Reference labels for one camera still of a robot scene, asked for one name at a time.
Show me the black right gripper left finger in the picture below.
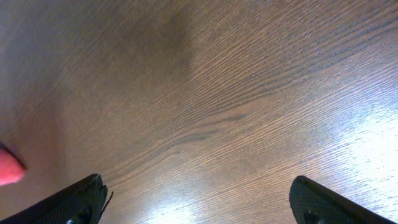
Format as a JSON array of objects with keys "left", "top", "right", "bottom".
[{"left": 1, "top": 174, "right": 108, "bottom": 224}]

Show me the red McKinney Boyd t-shirt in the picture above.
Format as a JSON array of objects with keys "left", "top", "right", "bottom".
[{"left": 0, "top": 148, "right": 26, "bottom": 186}]

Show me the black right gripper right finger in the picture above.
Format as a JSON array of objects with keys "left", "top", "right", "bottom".
[{"left": 289, "top": 175, "right": 394, "bottom": 224}]

